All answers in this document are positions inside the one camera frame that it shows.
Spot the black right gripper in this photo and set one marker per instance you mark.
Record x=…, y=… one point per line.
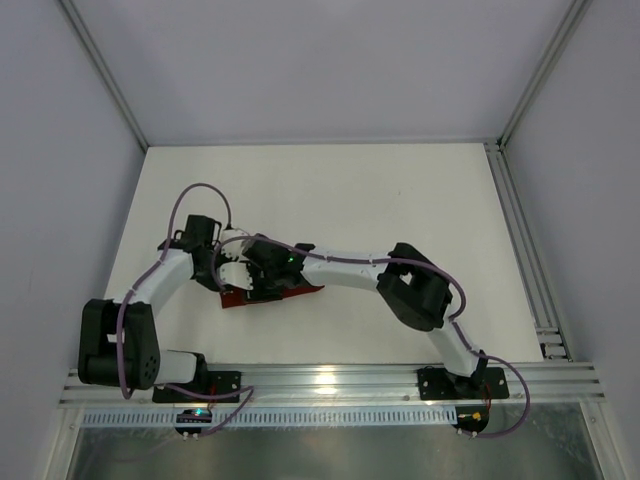
x=265, y=279

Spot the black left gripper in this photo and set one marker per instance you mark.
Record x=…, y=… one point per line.
x=210, y=279

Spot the dark red cloth napkin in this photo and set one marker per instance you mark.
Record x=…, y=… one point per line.
x=237, y=297

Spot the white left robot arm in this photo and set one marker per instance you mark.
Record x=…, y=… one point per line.
x=119, y=346

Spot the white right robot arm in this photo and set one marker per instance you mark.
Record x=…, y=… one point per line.
x=422, y=296

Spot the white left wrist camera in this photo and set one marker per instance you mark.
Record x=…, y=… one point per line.
x=233, y=242

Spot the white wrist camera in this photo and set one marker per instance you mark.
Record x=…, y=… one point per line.
x=233, y=242
x=235, y=275

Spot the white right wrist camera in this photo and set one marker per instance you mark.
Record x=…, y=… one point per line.
x=235, y=275

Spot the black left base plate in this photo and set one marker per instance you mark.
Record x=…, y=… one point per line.
x=209, y=383

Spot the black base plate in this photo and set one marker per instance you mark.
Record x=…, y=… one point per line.
x=209, y=383
x=436, y=383

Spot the slotted cable duct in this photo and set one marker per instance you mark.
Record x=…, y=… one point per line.
x=272, y=417

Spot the left corner frame post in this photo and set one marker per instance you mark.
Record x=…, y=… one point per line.
x=98, y=62

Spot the corner frame post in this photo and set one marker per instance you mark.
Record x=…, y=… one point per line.
x=552, y=53
x=98, y=62

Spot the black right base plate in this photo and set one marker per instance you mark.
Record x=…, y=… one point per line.
x=436, y=383

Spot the aluminium right side rail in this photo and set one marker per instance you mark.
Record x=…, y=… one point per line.
x=545, y=312

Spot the aluminium rail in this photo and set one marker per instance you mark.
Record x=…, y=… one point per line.
x=396, y=384
x=545, y=312

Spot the aluminium front rail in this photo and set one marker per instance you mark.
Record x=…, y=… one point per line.
x=396, y=384

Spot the right corner frame post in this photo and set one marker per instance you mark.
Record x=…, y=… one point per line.
x=552, y=53

